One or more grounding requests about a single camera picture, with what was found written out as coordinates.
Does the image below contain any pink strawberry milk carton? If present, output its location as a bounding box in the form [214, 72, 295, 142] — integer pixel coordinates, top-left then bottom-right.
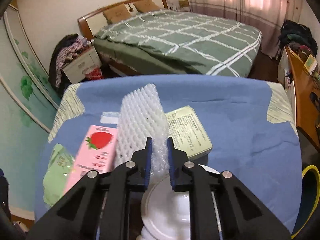
[63, 125, 118, 193]

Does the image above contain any green wet wipes pack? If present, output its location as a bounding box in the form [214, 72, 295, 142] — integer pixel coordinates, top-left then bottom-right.
[42, 144, 74, 207]

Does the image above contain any white foam fruit net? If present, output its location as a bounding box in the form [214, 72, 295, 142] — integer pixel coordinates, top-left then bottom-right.
[114, 83, 169, 183]

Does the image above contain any yellow rim trash bin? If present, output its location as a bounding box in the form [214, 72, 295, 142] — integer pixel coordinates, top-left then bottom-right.
[291, 165, 319, 239]

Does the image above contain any blue star tablecloth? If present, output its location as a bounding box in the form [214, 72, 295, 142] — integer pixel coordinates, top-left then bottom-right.
[35, 74, 302, 230]

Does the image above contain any pale green flat box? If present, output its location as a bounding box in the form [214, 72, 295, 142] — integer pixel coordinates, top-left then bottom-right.
[166, 106, 213, 160]

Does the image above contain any small white paper slip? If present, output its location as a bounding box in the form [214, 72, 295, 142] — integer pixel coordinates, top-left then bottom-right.
[100, 112, 119, 125]

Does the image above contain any sliding wardrobe door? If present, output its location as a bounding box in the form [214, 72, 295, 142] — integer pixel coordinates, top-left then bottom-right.
[0, 0, 60, 219]

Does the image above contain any red plastic bucket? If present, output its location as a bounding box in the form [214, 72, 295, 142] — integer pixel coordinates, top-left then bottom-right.
[82, 65, 104, 81]

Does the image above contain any white bedside table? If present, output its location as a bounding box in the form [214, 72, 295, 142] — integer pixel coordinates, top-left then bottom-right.
[62, 46, 101, 83]

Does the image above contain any wooden side cabinet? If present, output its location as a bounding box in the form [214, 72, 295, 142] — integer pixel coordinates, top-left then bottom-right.
[277, 46, 319, 151]

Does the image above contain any green plaid duvet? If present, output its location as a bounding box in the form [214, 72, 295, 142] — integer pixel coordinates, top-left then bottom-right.
[95, 9, 263, 77]

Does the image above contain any clothes pile on nightstand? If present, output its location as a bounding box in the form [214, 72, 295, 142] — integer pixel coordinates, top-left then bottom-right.
[48, 34, 89, 97]

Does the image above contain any dark clothes pile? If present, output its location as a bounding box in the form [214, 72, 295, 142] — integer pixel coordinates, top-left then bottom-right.
[278, 20, 318, 56]

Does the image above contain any left brown pillow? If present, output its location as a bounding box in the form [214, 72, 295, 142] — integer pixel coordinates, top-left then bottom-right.
[103, 4, 132, 24]

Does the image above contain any brown pillow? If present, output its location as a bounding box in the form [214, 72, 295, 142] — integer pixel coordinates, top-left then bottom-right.
[103, 4, 132, 24]
[133, 0, 160, 13]

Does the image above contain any pink white curtain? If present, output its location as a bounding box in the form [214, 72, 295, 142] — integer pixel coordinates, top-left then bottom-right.
[188, 0, 304, 56]

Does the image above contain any woven basket by window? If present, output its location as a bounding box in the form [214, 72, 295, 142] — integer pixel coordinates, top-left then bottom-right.
[178, 0, 190, 8]

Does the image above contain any right brown pillow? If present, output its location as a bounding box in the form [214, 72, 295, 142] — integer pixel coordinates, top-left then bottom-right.
[133, 0, 160, 13]

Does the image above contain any wooden frame bed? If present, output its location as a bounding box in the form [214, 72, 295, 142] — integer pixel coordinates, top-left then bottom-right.
[78, 0, 262, 77]

